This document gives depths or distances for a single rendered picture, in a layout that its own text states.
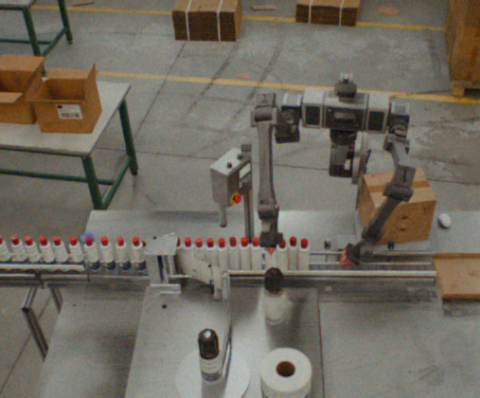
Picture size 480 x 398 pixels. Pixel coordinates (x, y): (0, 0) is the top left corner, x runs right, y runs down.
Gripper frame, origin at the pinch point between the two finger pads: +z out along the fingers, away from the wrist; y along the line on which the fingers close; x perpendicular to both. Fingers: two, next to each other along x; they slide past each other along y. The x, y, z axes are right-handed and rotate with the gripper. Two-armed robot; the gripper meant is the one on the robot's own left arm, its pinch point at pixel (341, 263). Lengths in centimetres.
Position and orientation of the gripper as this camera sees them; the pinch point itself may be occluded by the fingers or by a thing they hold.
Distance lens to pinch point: 312.7
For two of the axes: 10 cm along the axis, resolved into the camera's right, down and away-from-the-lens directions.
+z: -5.9, 5.8, 5.6
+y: -0.6, 6.6, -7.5
